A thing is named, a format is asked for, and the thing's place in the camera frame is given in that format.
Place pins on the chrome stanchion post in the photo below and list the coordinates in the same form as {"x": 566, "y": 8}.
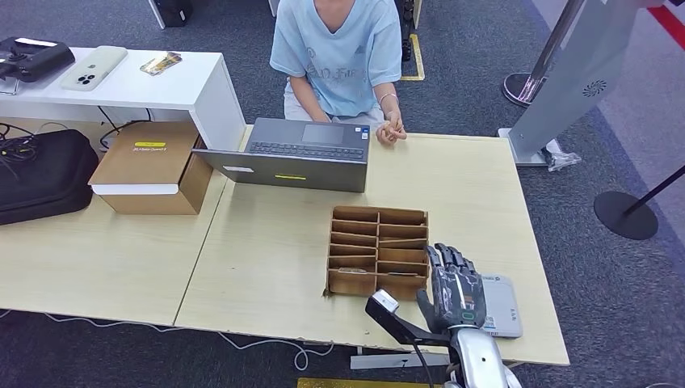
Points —
{"x": 556, "y": 32}

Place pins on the black cabinet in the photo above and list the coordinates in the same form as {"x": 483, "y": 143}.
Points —
{"x": 174, "y": 13}

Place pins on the black camera bracket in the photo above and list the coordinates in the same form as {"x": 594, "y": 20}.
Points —
{"x": 401, "y": 329}

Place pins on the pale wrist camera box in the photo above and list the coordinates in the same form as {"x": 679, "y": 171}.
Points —
{"x": 385, "y": 301}

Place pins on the person's left forearm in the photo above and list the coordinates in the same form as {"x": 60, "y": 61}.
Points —
{"x": 389, "y": 106}

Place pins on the cardboard slot organizer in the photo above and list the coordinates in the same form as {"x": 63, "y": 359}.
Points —
{"x": 374, "y": 235}

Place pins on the grey laptop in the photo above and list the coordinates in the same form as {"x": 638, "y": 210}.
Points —
{"x": 278, "y": 171}

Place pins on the white card reader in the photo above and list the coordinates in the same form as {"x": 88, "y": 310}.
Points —
{"x": 505, "y": 310}

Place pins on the pale smartphone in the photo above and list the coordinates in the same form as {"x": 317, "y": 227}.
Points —
{"x": 95, "y": 67}

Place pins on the black carry bag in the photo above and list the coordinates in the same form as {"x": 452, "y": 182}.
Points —
{"x": 43, "y": 177}

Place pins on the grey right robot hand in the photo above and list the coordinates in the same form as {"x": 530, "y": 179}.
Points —
{"x": 457, "y": 300}

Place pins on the black stanchion post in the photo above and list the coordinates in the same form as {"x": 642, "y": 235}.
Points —
{"x": 626, "y": 217}

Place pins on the white desk foot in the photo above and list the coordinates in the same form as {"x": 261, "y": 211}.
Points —
{"x": 385, "y": 361}

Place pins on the black device case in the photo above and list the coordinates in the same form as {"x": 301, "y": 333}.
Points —
{"x": 36, "y": 59}

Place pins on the person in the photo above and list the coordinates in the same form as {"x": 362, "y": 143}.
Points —
{"x": 337, "y": 59}

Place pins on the white shelf desk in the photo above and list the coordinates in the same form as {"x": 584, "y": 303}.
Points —
{"x": 187, "y": 91}

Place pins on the grey panel stand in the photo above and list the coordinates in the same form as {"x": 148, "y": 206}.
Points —
{"x": 583, "y": 64}

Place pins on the yellow floor tape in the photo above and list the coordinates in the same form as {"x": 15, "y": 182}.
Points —
{"x": 348, "y": 383}
{"x": 419, "y": 59}

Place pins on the clear plastic wrap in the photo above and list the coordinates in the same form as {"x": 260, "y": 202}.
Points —
{"x": 562, "y": 158}

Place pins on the brown cardboard box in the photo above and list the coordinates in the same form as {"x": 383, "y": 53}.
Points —
{"x": 150, "y": 160}

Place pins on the person's left hand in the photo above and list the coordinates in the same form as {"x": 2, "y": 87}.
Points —
{"x": 388, "y": 138}

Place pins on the person's right forearm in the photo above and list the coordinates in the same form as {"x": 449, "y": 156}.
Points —
{"x": 309, "y": 104}

